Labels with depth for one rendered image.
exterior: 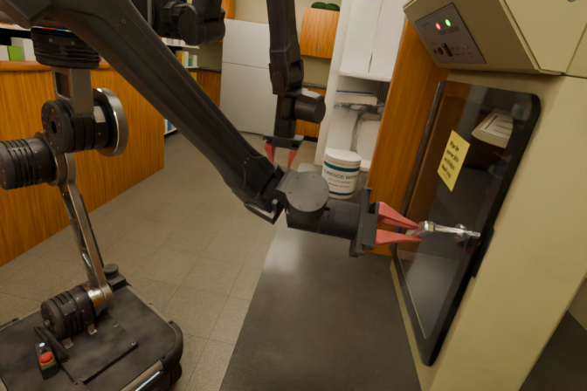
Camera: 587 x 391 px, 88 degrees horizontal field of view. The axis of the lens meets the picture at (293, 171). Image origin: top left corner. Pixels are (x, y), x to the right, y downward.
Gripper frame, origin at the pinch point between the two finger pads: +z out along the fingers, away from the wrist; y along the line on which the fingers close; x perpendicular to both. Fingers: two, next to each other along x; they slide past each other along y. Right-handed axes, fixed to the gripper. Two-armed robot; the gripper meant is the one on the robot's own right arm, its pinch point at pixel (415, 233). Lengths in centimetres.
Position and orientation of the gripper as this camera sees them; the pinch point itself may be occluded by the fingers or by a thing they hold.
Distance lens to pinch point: 51.4
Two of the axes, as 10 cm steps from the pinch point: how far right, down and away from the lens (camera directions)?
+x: 0.2, 3.3, 9.4
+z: 9.8, 1.8, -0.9
